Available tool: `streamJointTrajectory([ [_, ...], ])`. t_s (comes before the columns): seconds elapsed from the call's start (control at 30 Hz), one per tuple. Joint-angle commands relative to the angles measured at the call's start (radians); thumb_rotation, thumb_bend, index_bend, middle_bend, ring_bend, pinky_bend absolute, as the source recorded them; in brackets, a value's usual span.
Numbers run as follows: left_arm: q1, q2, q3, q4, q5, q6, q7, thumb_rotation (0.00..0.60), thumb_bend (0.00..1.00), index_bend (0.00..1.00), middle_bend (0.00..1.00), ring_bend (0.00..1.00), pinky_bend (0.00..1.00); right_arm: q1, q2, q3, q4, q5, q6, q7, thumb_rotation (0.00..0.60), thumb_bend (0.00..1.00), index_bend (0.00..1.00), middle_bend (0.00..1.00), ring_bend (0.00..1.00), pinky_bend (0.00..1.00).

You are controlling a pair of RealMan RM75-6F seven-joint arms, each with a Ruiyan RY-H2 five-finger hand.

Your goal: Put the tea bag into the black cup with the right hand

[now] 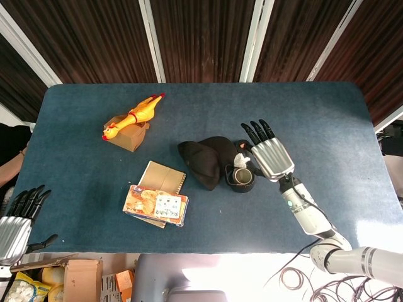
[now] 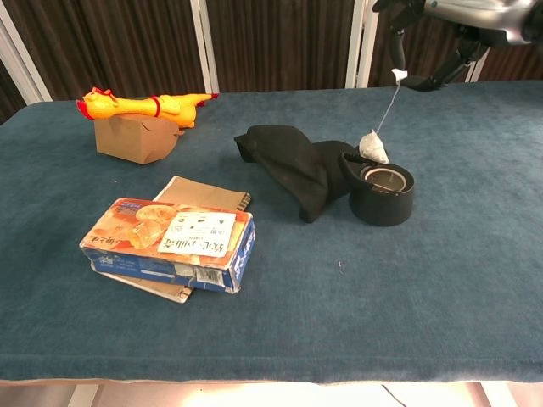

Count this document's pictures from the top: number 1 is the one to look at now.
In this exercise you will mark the brown spiral notebook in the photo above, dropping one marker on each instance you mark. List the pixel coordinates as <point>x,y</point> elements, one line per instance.
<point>162,174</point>

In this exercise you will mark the grey robot torso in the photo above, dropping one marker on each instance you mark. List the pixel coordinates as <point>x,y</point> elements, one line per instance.
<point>176,277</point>

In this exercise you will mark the large open cardboard box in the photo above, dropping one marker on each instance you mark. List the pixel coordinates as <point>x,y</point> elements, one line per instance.
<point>83,278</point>

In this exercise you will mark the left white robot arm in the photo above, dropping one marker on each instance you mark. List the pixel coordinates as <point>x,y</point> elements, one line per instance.
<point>3,272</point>

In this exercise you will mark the black cap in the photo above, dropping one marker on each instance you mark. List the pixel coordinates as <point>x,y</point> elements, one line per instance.
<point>204,160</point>

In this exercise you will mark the blue table cloth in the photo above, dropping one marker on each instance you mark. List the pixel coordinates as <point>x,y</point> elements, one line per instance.
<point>315,104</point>

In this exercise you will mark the small brown cardboard box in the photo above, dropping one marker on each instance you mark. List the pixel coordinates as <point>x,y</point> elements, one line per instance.
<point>132,138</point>

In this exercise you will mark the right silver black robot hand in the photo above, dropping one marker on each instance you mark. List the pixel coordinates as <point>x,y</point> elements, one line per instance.
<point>272,157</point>

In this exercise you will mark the white partition frame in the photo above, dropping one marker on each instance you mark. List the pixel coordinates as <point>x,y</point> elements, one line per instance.
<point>28,50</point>
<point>333,41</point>
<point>152,41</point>
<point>390,118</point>
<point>255,41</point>

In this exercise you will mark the yellow snack bag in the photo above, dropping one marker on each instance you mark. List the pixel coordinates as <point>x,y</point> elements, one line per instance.
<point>23,287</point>

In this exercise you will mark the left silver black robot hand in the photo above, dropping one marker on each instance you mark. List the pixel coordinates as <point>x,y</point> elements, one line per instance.
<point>12,231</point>

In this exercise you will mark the small orange box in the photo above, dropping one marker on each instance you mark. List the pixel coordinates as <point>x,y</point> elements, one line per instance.
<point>124,281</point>

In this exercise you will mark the person black shirt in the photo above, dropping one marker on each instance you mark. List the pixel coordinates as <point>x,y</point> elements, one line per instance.
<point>11,138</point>

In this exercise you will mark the person forearm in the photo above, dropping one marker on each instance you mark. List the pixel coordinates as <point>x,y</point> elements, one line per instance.
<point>9,171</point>

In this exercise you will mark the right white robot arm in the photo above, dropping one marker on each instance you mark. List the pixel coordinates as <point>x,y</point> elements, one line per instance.
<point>308,214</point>

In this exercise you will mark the black lid with orange knob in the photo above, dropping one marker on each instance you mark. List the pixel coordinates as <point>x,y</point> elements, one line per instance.
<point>242,145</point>

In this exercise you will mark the orange biscuit box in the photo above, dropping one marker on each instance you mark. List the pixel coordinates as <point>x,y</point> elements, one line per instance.
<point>151,204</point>

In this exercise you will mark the black chair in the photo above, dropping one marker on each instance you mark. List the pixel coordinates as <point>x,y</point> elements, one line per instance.
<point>392,141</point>

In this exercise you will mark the black teapot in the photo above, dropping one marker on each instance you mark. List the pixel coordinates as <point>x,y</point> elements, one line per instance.
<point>242,184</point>

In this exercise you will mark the yellow rubber chicken toy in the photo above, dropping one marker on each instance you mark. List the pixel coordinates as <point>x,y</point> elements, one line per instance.
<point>138,113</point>

